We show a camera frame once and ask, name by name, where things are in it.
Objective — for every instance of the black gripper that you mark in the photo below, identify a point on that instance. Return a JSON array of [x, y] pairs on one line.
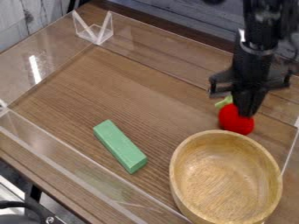
[[250, 76]]

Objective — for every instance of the red plush strawberry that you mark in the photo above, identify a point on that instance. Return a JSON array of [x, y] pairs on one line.
[[231, 121]]

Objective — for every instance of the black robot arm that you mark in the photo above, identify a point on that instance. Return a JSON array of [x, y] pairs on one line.
[[271, 22]]

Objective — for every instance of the wooden bowl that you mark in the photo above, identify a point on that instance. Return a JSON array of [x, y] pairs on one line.
[[225, 178]]

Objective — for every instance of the green rectangular block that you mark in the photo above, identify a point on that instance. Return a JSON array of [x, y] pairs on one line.
[[121, 146]]

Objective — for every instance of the clear acrylic corner bracket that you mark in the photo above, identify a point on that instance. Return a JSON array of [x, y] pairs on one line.
[[94, 33]]

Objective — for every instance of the clear acrylic tray wall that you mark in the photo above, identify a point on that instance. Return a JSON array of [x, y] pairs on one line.
[[84, 186]]

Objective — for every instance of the black table leg bracket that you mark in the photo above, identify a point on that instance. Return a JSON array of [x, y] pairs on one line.
[[32, 198]]

